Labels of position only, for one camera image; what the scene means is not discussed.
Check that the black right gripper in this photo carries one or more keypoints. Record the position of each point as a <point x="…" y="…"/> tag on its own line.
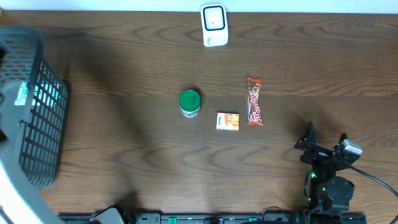
<point x="317" y="153"/>

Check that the orange chocolate bar wrapper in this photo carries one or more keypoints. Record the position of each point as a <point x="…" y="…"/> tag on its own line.
<point x="254" y="109"/>

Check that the green lid jar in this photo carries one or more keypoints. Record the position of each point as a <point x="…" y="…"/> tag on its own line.
<point x="190" y="103"/>

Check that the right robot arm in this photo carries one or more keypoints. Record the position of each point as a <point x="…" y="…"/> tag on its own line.
<point x="328" y="194"/>

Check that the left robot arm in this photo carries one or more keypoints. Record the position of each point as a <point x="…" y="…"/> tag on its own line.
<point x="20" y="202"/>

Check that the white barcode scanner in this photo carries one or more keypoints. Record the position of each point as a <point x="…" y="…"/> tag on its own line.
<point x="214" y="25"/>

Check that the small orange snack packet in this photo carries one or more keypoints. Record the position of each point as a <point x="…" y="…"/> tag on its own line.
<point x="227" y="121"/>

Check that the grey plastic basket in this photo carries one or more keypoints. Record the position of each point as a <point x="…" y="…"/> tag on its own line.
<point x="34" y="104"/>

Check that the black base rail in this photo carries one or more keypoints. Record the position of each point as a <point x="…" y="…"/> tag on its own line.
<point x="156" y="218"/>

